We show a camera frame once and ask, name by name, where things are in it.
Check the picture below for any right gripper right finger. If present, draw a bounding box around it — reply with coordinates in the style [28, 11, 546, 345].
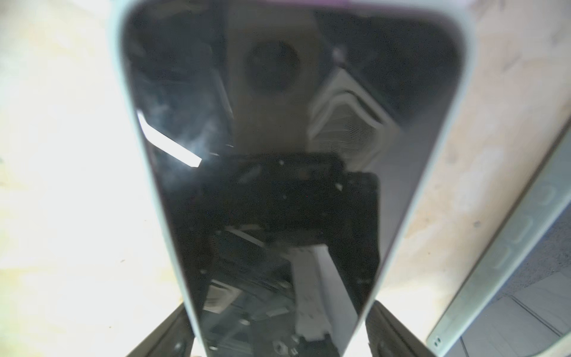
[365, 301, 435, 357]

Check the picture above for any light green case phone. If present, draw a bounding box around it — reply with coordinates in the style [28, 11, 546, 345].
[112, 1, 472, 356]

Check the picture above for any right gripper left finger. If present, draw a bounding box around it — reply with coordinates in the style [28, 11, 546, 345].
[127, 304, 195, 357]

